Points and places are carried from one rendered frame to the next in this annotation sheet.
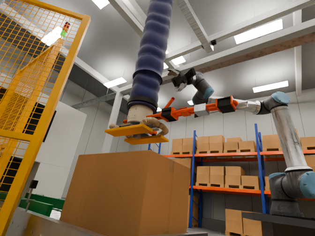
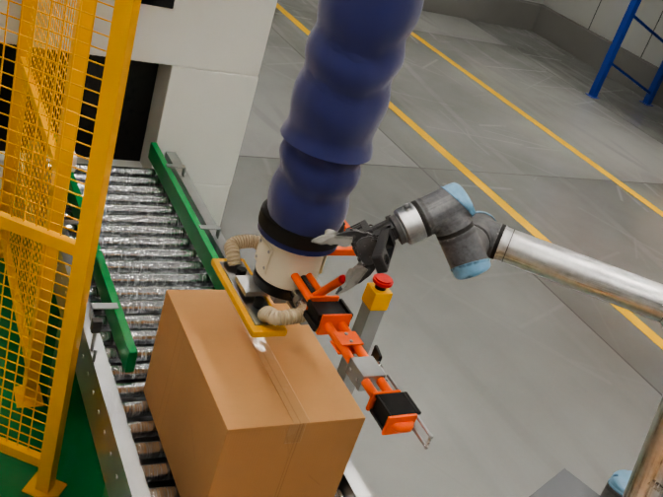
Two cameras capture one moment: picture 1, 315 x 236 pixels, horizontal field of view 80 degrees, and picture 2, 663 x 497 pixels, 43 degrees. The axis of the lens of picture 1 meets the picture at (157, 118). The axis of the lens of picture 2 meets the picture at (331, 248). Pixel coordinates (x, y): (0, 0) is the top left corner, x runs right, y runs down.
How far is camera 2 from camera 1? 1.84 m
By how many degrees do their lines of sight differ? 55
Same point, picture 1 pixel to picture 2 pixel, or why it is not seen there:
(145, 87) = (295, 203)
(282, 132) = (648, 441)
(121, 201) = (193, 461)
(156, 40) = (353, 36)
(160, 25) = not seen: outside the picture
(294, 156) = not seen: outside the picture
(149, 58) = (316, 111)
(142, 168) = (215, 446)
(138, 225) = not seen: outside the picture
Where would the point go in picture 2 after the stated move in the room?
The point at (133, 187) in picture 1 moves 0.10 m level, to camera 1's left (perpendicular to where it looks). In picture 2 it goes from (205, 460) to (174, 441)
